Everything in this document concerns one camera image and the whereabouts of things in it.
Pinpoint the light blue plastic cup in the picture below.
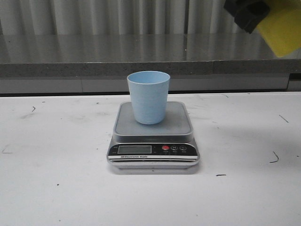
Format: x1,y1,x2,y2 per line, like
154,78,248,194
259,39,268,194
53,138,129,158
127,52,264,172
127,71,170,125

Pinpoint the grey stone counter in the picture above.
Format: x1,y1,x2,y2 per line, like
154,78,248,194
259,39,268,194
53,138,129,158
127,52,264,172
0,33,301,96

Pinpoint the silver digital kitchen scale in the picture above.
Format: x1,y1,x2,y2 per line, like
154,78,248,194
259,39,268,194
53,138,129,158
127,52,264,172
107,101,200,169

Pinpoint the yellow squeeze bottle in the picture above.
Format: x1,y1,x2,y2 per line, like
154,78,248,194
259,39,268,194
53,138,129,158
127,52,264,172
256,0,301,57

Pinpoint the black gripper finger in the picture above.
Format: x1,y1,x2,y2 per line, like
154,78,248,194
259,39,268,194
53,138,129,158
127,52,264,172
223,0,270,34

